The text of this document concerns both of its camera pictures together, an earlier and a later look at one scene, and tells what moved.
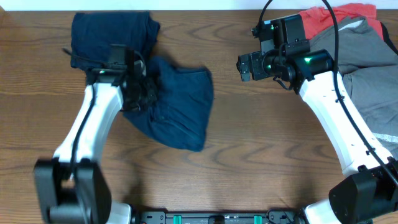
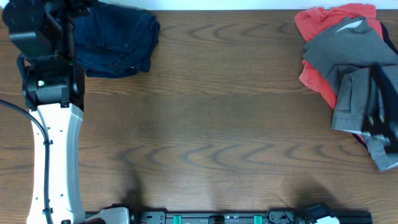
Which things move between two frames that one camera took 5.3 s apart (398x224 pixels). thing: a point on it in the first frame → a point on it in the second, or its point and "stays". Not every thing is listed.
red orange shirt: x=317 y=19 stays
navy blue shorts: x=179 y=116 → x=114 y=41
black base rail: x=277 y=217 stays
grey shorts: x=369 y=64 stays
